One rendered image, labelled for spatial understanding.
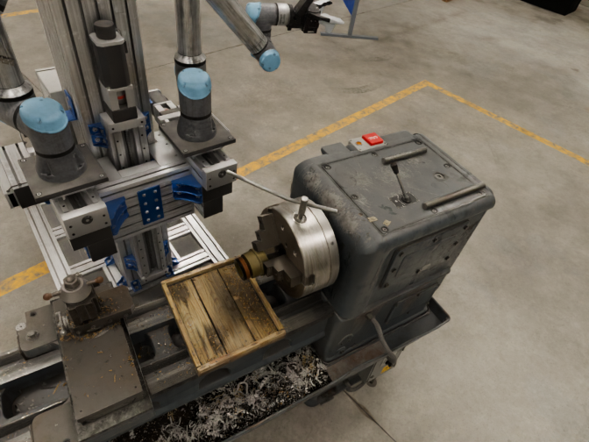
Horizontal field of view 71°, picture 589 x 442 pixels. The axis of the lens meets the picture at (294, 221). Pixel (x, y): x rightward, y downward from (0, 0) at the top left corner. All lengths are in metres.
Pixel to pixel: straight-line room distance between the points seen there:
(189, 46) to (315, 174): 0.65
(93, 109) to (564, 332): 2.87
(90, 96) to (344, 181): 0.92
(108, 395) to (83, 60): 1.03
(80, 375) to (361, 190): 0.97
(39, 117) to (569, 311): 3.10
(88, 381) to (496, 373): 2.14
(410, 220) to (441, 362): 1.42
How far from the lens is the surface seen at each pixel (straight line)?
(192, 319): 1.43
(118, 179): 1.65
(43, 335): 1.48
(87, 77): 1.61
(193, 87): 1.55
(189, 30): 1.63
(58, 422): 1.35
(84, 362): 1.33
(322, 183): 1.37
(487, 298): 3.03
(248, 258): 1.28
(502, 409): 2.65
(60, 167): 1.51
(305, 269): 1.23
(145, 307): 1.51
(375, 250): 1.22
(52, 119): 1.44
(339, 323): 1.52
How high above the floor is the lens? 2.11
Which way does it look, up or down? 45 degrees down
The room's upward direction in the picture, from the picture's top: 10 degrees clockwise
